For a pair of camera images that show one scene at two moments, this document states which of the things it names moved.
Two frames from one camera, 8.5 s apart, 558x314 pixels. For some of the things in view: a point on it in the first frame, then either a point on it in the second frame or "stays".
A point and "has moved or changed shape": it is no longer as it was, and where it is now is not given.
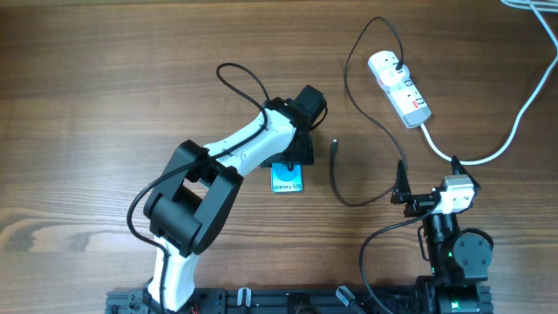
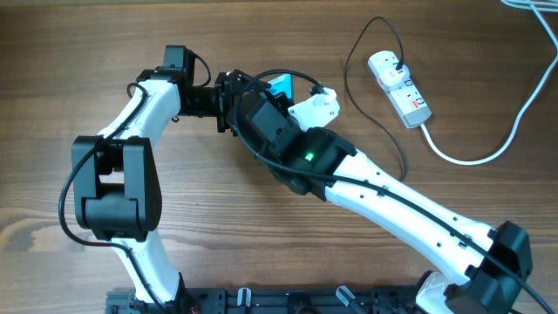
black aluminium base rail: (274, 301) stays
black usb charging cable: (335, 140) stays
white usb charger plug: (391, 77) stays
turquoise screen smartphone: (286, 180) has moved or changed shape
